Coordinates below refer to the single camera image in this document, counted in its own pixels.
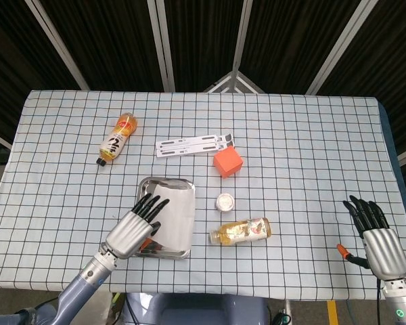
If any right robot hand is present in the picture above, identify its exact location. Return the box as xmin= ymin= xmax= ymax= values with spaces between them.
xmin=337 ymin=194 xmax=406 ymax=281

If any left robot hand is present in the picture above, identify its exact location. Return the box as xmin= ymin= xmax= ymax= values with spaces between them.
xmin=104 ymin=194 xmax=171 ymax=260

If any translucent plastic sheet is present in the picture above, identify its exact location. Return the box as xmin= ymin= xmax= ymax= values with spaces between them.
xmin=148 ymin=183 xmax=195 ymax=251

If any silver metal tray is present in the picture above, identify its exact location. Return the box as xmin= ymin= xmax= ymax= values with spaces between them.
xmin=133 ymin=176 xmax=196 ymax=260

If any orange drink bottle black cap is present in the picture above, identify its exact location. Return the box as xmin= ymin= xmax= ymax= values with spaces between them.
xmin=95 ymin=112 xmax=138 ymax=167

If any checkered blue tablecloth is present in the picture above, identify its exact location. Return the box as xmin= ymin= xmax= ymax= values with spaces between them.
xmin=0 ymin=89 xmax=406 ymax=301

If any small clear round jar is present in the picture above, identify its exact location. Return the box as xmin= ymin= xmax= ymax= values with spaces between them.
xmin=216 ymin=192 xmax=235 ymax=213

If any grey robot torso base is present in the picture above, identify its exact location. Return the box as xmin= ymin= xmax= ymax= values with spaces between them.
xmin=123 ymin=292 xmax=271 ymax=325

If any white slotted folding stand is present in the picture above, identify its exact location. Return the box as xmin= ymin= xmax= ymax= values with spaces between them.
xmin=155 ymin=133 xmax=238 ymax=158

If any floral label tea bottle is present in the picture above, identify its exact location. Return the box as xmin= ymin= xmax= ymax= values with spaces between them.
xmin=208 ymin=217 xmax=272 ymax=245

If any orange cube block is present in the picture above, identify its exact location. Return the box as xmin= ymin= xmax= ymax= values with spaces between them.
xmin=212 ymin=146 xmax=244 ymax=178

